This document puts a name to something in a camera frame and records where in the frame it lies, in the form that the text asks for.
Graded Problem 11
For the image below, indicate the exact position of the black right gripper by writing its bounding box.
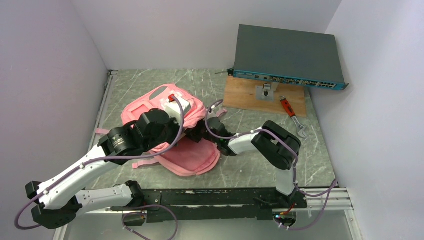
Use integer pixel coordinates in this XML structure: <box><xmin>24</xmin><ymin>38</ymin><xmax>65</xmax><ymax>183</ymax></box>
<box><xmin>182</xmin><ymin>112</ymin><xmax>220</xmax><ymax>145</ymax></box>

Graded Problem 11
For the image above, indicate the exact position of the pink student backpack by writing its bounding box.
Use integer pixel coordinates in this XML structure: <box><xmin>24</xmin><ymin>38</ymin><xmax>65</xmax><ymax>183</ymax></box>
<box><xmin>98</xmin><ymin>84</ymin><xmax>221</xmax><ymax>177</ymax></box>

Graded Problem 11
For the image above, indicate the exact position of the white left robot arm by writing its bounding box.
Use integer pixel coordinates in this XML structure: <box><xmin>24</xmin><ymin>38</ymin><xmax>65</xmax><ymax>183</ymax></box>
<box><xmin>25</xmin><ymin>108</ymin><xmax>184</xmax><ymax>230</ymax></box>

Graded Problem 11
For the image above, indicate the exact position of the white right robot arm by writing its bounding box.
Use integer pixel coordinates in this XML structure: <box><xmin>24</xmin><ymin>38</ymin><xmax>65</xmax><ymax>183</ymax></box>
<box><xmin>185</xmin><ymin>117</ymin><xmax>302</xmax><ymax>208</ymax></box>

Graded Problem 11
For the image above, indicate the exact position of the wooden board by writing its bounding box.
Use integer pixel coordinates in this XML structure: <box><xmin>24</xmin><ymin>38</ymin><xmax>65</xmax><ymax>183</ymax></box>
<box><xmin>223</xmin><ymin>76</ymin><xmax>307</xmax><ymax>117</ymax></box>

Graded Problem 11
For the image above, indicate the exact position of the orange adjustable wrench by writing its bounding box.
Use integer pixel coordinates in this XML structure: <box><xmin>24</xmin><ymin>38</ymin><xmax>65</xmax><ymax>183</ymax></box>
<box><xmin>279</xmin><ymin>96</ymin><xmax>308</xmax><ymax>139</ymax></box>

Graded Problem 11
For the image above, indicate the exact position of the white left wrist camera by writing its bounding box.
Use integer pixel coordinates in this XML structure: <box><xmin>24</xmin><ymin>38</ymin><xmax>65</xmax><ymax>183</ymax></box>
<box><xmin>164</xmin><ymin>96</ymin><xmax>192</xmax><ymax>121</ymax></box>

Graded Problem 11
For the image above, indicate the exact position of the grey metal bracket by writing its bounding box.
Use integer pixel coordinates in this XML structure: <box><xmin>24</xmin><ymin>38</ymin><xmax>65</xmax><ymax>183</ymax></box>
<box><xmin>255</xmin><ymin>82</ymin><xmax>278</xmax><ymax>102</ymax></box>

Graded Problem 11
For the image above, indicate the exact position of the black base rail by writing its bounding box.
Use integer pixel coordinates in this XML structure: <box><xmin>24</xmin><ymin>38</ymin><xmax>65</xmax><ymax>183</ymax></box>
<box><xmin>109</xmin><ymin>187</ymin><xmax>309</xmax><ymax>223</ymax></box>

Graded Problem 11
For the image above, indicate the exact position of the blue network switch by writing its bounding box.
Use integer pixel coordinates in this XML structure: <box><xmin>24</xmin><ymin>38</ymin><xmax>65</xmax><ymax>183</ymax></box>
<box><xmin>228</xmin><ymin>24</ymin><xmax>349</xmax><ymax>91</ymax></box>

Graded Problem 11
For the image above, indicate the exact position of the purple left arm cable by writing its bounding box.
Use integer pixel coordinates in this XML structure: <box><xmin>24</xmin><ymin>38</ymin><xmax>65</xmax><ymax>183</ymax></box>
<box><xmin>14</xmin><ymin>95</ymin><xmax>185</xmax><ymax>231</ymax></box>

